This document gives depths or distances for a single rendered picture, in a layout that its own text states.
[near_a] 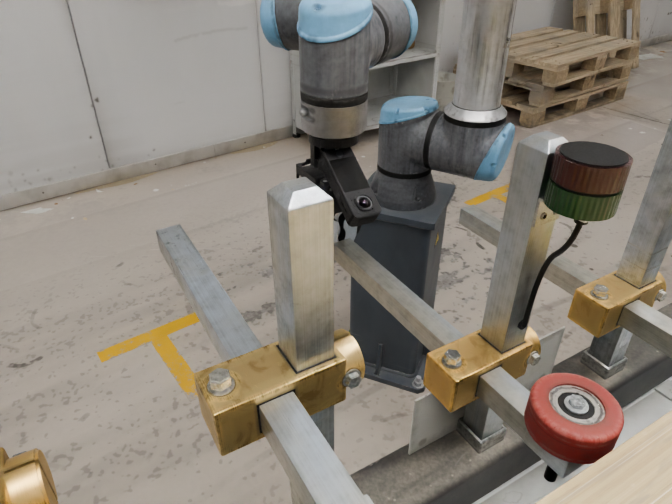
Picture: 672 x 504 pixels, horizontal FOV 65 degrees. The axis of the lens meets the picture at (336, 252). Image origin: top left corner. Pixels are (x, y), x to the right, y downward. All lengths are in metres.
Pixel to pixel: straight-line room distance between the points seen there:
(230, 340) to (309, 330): 0.10
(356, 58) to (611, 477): 0.51
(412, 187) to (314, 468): 1.11
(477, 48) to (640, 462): 0.94
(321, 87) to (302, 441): 0.44
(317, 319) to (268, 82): 3.11
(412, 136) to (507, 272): 0.84
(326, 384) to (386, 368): 1.32
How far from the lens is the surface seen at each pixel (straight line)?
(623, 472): 0.52
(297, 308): 0.39
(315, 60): 0.68
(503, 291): 0.58
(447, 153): 1.34
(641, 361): 0.95
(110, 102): 3.12
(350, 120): 0.70
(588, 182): 0.47
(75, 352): 2.06
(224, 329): 0.50
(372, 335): 1.69
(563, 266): 0.82
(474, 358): 0.61
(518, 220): 0.54
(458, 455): 0.73
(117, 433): 1.75
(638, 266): 0.79
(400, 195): 1.43
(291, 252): 0.36
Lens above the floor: 1.28
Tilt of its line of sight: 33 degrees down
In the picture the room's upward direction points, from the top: straight up
